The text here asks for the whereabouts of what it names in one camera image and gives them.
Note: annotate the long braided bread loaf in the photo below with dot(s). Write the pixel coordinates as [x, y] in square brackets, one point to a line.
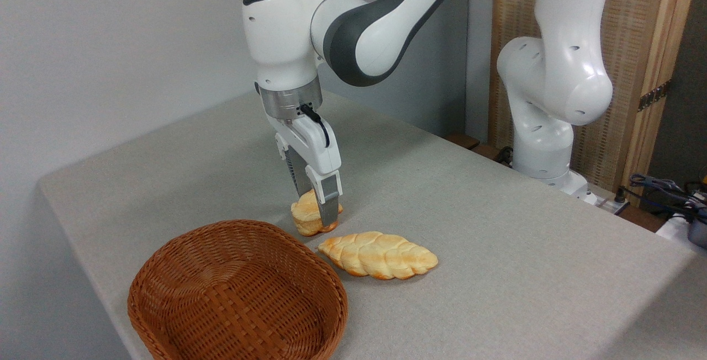
[378, 255]

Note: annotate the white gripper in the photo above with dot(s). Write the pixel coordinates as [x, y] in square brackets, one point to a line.
[309, 144]

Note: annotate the brown wooden foot block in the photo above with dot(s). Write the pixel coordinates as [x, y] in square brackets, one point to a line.
[463, 140]
[487, 151]

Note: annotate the metal screen hinge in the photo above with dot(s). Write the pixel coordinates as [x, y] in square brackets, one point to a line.
[654, 96]

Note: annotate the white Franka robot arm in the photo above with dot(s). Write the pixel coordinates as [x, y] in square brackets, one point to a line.
[552, 73]

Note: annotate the small golden bread roll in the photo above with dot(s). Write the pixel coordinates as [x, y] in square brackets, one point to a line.
[306, 219]

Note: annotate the brown wicker basket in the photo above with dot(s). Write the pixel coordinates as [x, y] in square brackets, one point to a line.
[237, 294]

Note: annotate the wooden woven folding screen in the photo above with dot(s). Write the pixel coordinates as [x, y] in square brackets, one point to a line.
[640, 28]

